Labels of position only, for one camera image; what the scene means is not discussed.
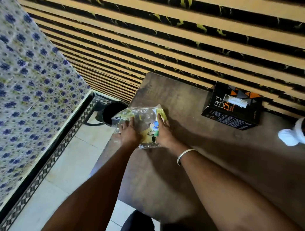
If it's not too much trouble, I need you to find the person's right hand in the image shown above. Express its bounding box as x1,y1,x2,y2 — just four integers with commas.
155,113,178,149

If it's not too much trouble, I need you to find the person's left hand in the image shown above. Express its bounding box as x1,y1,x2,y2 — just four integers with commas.
118,118,142,149

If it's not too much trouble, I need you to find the clear yellow plastic packet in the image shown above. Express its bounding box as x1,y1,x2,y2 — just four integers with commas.
112,104,169,150

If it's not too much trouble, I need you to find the person's right forearm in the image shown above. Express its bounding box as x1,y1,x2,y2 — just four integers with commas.
167,141,304,231

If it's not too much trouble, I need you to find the person's left forearm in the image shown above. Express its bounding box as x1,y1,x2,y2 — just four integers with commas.
41,142,141,231

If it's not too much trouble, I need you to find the black round bin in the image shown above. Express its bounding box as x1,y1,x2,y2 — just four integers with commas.
102,101,129,127

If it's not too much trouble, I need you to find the silver bangle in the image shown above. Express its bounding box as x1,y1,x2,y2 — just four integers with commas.
176,148,198,166

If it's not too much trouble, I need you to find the black box with orange print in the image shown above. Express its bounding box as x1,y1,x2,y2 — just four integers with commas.
201,81,264,131

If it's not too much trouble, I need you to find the white paper strip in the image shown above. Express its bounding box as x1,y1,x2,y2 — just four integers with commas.
224,94,249,108

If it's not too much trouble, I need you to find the person's dark clothing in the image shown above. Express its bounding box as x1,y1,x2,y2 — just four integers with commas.
120,210,156,231

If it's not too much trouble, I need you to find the blue floral bedsheet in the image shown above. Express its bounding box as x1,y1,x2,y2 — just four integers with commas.
0,0,92,208

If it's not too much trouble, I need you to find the white plastic bottle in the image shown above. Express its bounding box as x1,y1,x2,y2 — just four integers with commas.
278,117,305,147

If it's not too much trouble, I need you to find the black patterned bed frame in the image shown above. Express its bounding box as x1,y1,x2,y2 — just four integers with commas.
0,91,113,231

